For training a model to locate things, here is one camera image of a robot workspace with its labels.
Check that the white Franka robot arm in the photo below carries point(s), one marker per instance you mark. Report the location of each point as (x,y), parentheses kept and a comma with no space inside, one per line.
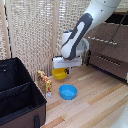
(81,30)

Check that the beige woven folding screen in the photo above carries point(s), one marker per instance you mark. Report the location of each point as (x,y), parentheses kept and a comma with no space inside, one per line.
(30,33)

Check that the blue bowl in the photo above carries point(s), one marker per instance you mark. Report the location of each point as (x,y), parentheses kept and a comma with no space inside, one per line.
(68,92)

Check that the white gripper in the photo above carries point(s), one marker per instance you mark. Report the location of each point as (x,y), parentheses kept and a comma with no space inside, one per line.
(66,62)

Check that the colourful snack box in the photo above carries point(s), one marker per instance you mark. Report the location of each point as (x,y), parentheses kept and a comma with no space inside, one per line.
(44,83)

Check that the dark brown drawer cabinet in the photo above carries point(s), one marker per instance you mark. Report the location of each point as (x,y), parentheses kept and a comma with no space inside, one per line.
(121,18)

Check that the black fabric storage box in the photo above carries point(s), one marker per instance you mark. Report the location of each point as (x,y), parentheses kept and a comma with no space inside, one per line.
(16,100)

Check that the yellow bowl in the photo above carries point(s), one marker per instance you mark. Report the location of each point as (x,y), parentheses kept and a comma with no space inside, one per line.
(58,74)

